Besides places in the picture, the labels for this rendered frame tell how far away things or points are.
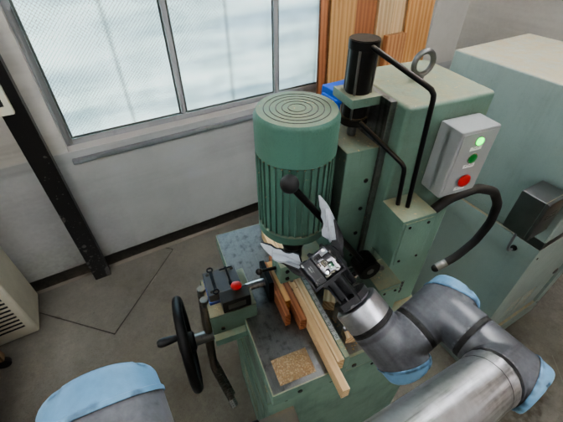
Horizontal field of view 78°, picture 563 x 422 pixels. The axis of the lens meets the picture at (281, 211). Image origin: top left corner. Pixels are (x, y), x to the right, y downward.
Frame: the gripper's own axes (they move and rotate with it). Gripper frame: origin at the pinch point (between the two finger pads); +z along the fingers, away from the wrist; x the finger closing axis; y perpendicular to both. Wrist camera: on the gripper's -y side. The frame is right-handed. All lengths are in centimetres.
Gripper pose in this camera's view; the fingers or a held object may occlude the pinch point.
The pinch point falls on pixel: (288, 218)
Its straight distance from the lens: 69.4
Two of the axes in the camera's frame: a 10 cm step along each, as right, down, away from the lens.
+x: -7.6, 6.3, 1.5
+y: -1.7, 0.3, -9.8
